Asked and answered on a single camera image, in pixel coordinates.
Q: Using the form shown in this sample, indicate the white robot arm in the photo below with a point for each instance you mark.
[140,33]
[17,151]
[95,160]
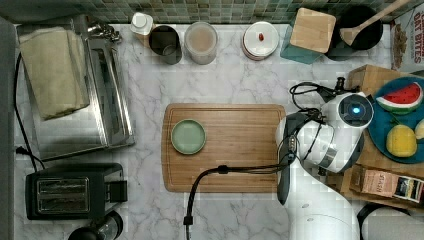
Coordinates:
[333,141]

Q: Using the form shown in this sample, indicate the wooden drawer cabinet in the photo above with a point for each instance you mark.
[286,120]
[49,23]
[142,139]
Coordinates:
[370,79]

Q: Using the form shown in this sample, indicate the bamboo cutting board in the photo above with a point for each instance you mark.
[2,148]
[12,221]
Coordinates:
[237,135]

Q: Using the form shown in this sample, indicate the light green plate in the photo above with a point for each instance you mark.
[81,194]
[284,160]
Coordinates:
[188,136]

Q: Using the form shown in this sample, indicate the clear jar with powder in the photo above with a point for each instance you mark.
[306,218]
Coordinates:
[200,41]

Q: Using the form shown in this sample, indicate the steel cup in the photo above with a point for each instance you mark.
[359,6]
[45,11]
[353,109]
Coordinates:
[164,41]

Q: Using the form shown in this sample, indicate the white lidded bowl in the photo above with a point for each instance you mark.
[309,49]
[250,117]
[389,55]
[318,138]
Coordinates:
[260,40]

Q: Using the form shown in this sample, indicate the white cap bottle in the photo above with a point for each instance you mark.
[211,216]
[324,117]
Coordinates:
[142,25]

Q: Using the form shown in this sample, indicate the teal box wooden lid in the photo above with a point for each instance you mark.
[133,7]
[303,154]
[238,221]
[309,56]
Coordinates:
[308,37]

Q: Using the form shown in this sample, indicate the black toaster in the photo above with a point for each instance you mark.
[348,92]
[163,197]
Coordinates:
[75,191]

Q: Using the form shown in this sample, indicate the black pepper grinder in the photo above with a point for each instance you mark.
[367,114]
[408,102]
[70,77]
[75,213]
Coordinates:
[109,227]

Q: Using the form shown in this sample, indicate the wooden spatula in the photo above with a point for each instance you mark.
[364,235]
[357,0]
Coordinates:
[348,35]

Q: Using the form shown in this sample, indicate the blue plate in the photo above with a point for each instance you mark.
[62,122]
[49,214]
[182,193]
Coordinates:
[383,121]

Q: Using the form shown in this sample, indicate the beige folded towel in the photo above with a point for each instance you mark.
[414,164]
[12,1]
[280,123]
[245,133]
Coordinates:
[55,63]

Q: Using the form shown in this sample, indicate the stash tea box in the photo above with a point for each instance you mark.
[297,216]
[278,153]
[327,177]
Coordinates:
[386,184]

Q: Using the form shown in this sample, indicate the toy yellow lemon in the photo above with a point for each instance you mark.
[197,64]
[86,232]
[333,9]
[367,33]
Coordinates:
[401,141]

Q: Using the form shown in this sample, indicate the toy watermelon slice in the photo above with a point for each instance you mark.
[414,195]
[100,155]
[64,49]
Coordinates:
[402,101]

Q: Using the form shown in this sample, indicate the oat bites cereal box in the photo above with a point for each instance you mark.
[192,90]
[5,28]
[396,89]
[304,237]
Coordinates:
[407,39]

